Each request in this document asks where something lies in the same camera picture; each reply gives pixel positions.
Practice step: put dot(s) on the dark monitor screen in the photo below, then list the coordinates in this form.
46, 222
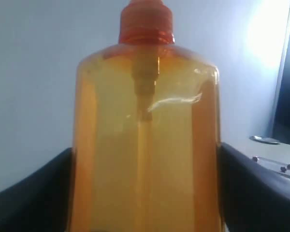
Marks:
288, 96

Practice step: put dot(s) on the round metal disc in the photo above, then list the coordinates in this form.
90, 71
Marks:
264, 140

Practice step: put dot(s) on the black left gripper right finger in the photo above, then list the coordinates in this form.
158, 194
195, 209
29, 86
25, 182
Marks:
253, 198

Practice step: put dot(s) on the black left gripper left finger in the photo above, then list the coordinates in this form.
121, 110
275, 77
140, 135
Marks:
39, 202

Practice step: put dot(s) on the clear acrylic plate with screws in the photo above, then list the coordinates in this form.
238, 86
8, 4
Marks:
280, 168

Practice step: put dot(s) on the orange pump soap bottle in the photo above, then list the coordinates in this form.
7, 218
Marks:
146, 133

